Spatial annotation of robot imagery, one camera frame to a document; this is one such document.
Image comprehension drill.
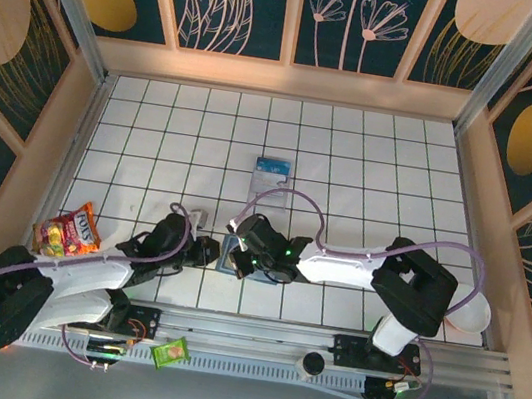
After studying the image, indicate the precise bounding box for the aluminium corner post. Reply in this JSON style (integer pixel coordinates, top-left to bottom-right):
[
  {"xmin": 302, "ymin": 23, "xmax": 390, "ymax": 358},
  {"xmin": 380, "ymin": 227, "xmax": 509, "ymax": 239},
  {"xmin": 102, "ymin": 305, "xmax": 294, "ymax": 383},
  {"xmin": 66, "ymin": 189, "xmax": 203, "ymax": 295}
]
[
  {"xmin": 5, "ymin": 0, "xmax": 122, "ymax": 84},
  {"xmin": 452, "ymin": 0, "xmax": 532, "ymax": 147}
]

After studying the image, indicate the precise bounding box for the black knob on white base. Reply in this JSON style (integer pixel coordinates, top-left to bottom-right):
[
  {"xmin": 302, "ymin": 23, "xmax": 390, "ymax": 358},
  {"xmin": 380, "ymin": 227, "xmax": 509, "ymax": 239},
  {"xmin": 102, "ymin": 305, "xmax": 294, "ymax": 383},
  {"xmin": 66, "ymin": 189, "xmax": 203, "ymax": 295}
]
[{"xmin": 293, "ymin": 348, "xmax": 328, "ymax": 384}]

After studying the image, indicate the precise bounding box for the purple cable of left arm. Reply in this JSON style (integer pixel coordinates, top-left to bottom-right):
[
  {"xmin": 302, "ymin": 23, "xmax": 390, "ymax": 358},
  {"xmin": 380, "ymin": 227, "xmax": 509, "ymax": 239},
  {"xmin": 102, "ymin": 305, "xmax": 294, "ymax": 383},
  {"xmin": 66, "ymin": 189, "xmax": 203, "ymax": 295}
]
[{"xmin": 0, "ymin": 175, "xmax": 195, "ymax": 381}]

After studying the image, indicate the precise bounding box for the aluminium mounting rail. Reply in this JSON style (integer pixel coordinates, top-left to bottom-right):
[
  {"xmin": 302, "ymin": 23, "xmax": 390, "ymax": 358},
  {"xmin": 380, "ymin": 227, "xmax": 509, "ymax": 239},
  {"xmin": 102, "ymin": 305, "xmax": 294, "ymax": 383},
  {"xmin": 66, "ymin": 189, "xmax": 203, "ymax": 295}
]
[{"xmin": 0, "ymin": 272, "xmax": 516, "ymax": 399}]

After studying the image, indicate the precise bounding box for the aluminium floor edge rail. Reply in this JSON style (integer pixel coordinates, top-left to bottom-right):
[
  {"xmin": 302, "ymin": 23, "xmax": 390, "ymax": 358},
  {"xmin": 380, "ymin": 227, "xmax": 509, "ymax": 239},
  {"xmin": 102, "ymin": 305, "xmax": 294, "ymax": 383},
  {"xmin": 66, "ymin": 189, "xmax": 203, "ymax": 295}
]
[{"xmin": 54, "ymin": 70, "xmax": 115, "ymax": 224}]

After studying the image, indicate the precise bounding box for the black controller module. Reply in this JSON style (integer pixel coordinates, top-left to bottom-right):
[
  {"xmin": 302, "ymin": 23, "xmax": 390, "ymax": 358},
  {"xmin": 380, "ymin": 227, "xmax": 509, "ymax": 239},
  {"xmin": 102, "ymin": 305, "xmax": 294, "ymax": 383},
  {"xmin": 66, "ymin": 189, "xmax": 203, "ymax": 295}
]
[
  {"xmin": 86, "ymin": 338, "xmax": 128, "ymax": 361},
  {"xmin": 362, "ymin": 374, "xmax": 423, "ymax": 399}
]

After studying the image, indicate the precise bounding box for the transparent plastic card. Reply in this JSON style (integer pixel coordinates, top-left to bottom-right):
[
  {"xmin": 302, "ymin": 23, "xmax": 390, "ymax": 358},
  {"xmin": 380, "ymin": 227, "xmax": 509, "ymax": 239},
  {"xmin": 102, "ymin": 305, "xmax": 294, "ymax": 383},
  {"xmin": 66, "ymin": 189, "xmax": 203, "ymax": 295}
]
[{"xmin": 246, "ymin": 185, "xmax": 292, "ymax": 214}]

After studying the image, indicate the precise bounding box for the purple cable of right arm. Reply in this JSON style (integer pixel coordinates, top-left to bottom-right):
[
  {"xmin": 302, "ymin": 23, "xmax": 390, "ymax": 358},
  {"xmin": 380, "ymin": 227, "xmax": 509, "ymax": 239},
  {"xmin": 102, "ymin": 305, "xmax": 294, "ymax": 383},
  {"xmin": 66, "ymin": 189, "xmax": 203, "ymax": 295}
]
[{"xmin": 208, "ymin": 180, "xmax": 496, "ymax": 399}]

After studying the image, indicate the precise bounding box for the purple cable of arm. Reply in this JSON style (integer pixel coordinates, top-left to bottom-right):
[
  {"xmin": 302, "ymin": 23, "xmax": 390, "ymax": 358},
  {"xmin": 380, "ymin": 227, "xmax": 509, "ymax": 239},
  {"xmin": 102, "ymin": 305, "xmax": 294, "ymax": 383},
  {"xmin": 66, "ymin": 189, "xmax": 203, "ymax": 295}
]
[
  {"xmin": 0, "ymin": 175, "xmax": 195, "ymax": 381},
  {"xmin": 208, "ymin": 180, "xmax": 496, "ymax": 399}
]

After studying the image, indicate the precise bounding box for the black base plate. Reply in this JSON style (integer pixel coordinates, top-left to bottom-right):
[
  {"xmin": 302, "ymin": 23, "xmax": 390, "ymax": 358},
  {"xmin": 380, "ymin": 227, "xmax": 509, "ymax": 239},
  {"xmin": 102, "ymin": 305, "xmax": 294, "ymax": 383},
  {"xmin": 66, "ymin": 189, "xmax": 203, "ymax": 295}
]
[
  {"xmin": 66, "ymin": 294, "xmax": 164, "ymax": 343},
  {"xmin": 330, "ymin": 332, "xmax": 426, "ymax": 382}
]

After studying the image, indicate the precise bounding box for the green snack packet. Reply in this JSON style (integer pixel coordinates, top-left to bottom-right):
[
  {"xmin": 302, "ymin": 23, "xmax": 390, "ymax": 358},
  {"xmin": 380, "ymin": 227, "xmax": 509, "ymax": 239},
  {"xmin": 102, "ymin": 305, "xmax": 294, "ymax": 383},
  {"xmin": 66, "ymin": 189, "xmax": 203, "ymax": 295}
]
[{"xmin": 147, "ymin": 332, "xmax": 195, "ymax": 376}]

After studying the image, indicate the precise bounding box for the white bowl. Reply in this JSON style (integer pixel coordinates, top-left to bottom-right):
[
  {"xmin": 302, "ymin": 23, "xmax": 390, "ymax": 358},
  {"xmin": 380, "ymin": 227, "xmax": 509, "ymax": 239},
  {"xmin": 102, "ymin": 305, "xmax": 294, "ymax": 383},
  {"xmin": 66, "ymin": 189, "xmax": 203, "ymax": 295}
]
[{"xmin": 442, "ymin": 281, "xmax": 496, "ymax": 338}]

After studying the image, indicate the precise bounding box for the grey slotted cable duct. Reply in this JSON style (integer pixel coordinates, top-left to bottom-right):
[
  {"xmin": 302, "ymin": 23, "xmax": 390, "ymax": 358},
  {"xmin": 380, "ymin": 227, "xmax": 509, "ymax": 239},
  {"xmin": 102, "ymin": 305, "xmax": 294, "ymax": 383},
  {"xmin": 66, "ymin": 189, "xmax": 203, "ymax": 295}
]
[{"xmin": 14, "ymin": 323, "xmax": 370, "ymax": 399}]

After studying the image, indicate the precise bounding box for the red candy bag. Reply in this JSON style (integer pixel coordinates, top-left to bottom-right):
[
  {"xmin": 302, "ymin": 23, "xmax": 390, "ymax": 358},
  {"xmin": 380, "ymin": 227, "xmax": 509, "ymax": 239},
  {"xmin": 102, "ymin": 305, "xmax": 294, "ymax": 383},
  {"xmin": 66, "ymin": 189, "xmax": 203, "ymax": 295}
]
[{"xmin": 29, "ymin": 193, "xmax": 108, "ymax": 265}]

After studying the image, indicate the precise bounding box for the blue card holder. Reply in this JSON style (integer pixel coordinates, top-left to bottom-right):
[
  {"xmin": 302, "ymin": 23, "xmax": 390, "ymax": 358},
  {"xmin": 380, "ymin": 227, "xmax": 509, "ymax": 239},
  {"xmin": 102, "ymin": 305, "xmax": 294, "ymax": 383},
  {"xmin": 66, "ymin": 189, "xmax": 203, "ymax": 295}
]
[{"xmin": 213, "ymin": 231, "xmax": 287, "ymax": 288}]

